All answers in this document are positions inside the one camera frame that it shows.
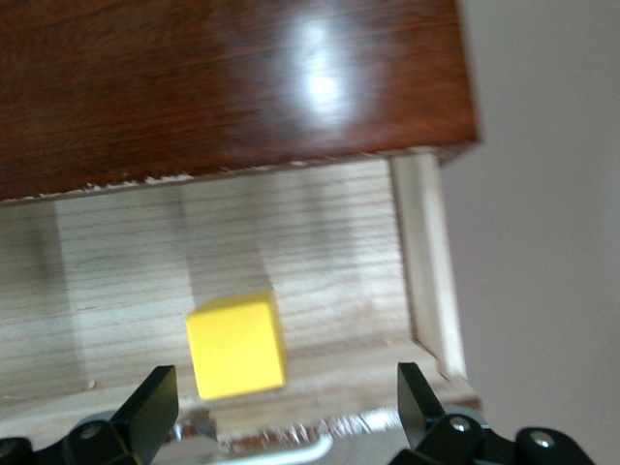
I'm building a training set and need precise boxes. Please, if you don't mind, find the yellow cube block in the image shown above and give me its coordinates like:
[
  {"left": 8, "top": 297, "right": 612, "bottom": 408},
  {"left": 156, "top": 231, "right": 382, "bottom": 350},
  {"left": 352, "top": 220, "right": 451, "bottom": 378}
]
[{"left": 185, "top": 290, "right": 289, "bottom": 402}]

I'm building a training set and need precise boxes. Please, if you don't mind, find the dark brown wooden drawer cabinet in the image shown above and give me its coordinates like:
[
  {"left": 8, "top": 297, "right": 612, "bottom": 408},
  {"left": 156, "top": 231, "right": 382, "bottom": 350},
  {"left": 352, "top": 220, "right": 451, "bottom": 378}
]
[{"left": 0, "top": 0, "right": 483, "bottom": 207}]

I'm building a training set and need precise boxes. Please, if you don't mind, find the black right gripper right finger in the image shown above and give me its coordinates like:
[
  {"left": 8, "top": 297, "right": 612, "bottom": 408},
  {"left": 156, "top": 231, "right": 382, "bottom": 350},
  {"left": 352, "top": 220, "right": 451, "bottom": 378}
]
[{"left": 387, "top": 360, "right": 595, "bottom": 465}]

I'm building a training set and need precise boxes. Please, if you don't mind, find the light wood drawer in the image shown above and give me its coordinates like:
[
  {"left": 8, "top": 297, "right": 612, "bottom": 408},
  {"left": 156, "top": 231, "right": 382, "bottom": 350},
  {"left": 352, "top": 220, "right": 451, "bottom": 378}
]
[{"left": 0, "top": 149, "right": 481, "bottom": 450}]

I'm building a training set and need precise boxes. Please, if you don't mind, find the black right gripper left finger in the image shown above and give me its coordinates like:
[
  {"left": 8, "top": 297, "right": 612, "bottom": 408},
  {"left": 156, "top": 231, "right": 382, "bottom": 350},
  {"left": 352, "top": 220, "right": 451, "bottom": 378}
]
[{"left": 0, "top": 364, "right": 180, "bottom": 465}]

